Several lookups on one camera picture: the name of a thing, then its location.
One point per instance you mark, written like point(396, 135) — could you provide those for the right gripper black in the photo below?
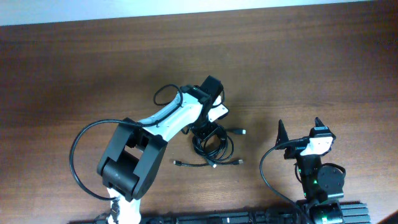
point(295, 149)

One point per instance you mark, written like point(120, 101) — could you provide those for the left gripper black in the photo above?
point(204, 133)

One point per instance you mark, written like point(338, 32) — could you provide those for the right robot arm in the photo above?
point(321, 182)

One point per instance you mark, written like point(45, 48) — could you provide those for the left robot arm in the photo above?
point(132, 157)

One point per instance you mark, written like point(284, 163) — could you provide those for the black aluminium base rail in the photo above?
point(324, 213)

